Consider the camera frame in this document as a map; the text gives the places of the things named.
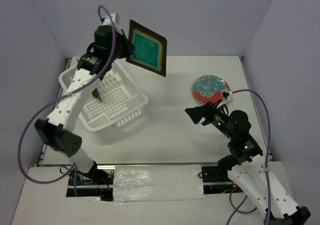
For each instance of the large red teal floral plate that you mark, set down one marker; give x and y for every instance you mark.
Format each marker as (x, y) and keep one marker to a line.
(210, 88)

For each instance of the black square plate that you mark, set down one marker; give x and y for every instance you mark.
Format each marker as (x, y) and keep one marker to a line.
(150, 49)
(95, 93)

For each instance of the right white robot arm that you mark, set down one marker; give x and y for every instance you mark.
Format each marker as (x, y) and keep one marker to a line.
(246, 167)

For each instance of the white foam front board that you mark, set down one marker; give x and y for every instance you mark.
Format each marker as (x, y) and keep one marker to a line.
(43, 202)

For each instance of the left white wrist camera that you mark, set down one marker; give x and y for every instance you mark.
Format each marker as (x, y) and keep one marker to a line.
(114, 17)

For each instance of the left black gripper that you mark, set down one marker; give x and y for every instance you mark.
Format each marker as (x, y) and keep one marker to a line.
(128, 46)

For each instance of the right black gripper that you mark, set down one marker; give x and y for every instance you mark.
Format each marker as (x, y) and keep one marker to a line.
(206, 111)

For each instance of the metal base rail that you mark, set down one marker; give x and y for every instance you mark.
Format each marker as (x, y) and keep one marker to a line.
(157, 182)

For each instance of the white plastic dish rack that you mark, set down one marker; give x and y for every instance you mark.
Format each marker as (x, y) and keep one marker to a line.
(121, 101)

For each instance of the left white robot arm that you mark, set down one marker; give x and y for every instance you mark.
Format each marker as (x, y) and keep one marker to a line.
(56, 130)

